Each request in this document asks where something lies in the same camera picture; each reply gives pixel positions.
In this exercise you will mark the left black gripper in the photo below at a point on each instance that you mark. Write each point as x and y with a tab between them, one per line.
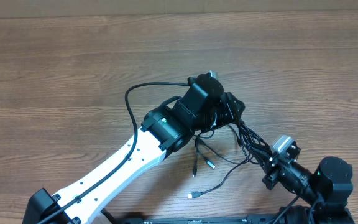
231	110

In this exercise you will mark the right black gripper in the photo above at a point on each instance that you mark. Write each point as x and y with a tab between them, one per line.
271	178

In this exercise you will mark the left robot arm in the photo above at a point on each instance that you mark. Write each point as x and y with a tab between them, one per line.
165	129

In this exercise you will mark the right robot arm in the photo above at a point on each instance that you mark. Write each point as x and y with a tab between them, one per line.
321	196

